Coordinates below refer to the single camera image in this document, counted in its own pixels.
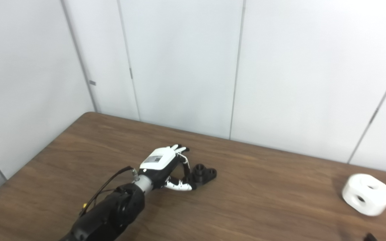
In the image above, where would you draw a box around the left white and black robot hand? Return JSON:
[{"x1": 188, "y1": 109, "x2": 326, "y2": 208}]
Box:
[{"x1": 138, "y1": 144, "x2": 193, "y2": 192}]

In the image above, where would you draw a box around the round white plastic piece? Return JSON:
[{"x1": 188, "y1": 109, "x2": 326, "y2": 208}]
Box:
[{"x1": 342, "y1": 173, "x2": 386, "y2": 216}]

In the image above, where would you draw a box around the black flanged holder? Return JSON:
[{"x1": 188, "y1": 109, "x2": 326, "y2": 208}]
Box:
[{"x1": 190, "y1": 164, "x2": 217, "y2": 188}]

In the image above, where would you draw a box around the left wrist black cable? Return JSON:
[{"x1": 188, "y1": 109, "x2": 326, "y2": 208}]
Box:
[{"x1": 79, "y1": 166, "x2": 134, "y2": 216}]

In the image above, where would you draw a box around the thin left wrist wire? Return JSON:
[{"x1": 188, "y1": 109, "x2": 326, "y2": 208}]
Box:
[{"x1": 82, "y1": 188, "x2": 117, "y2": 210}]

